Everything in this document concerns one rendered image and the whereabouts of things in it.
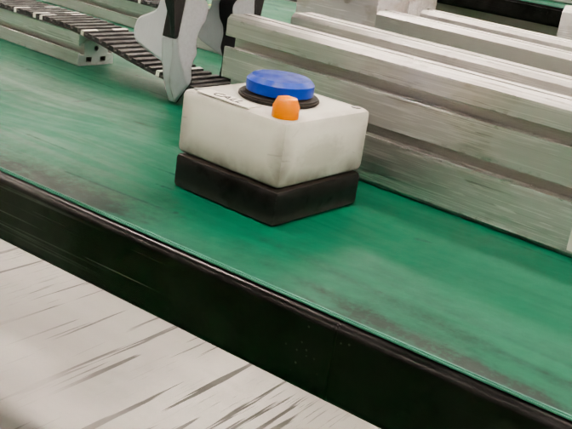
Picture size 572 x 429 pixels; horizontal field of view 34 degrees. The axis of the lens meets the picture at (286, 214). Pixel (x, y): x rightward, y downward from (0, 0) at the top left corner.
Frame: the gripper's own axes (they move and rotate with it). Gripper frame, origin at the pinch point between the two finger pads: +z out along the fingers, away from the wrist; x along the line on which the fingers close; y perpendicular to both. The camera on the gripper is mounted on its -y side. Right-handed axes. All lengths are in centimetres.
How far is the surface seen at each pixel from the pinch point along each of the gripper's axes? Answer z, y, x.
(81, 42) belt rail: -0.7, 14.1, 1.7
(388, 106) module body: -4.0, -20.5, 4.9
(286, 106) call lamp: -5.3, -21.3, 16.5
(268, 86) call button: -5.6, -18.5, 14.8
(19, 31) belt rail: 0.4, 23.9, 1.3
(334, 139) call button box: -3.2, -21.9, 12.3
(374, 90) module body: -4.8, -19.2, 4.9
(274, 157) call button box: -2.5, -21.4, 16.9
